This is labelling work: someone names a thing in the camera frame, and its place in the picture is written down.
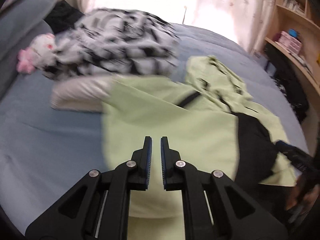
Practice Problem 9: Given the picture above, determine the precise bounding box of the black crumpled cloth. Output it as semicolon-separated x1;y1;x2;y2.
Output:
44;0;84;34

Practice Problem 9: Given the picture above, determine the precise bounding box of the blue bed cover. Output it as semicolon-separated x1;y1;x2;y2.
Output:
0;21;308;235

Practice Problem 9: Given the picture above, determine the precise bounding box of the white folded garment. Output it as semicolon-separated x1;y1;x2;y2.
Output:
51;76;118;112

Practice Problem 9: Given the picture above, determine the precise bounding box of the wooden bookshelf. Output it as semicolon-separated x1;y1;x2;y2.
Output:
250;0;320;110

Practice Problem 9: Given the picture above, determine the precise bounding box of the green and black hooded jacket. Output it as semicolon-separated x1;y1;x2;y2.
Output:
101;55;310;240

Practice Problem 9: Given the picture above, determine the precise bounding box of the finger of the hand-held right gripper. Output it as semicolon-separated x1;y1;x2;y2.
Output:
275;140;317;174

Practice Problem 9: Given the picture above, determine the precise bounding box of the black and white printed garment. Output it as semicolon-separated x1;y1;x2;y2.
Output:
41;9;182;80

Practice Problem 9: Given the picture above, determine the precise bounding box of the person's right hand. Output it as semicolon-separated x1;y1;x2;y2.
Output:
285;174;320;212

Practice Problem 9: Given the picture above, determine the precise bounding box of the black garment under shelf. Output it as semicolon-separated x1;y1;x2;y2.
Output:
262;41;310;123

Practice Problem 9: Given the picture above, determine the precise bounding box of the grey folded blanket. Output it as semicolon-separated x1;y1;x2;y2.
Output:
0;0;59;98

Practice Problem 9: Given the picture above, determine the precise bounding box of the pink and white cat plush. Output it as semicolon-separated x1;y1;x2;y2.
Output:
16;33;59;74

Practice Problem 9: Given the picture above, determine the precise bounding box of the stack of pink boxes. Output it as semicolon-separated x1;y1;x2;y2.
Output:
275;31;302;54

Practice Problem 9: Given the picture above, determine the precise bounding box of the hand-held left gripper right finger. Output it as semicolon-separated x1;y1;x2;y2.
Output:
160;135;288;240

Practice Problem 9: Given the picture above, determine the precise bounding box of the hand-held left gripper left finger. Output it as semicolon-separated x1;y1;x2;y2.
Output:
25;135;153;240

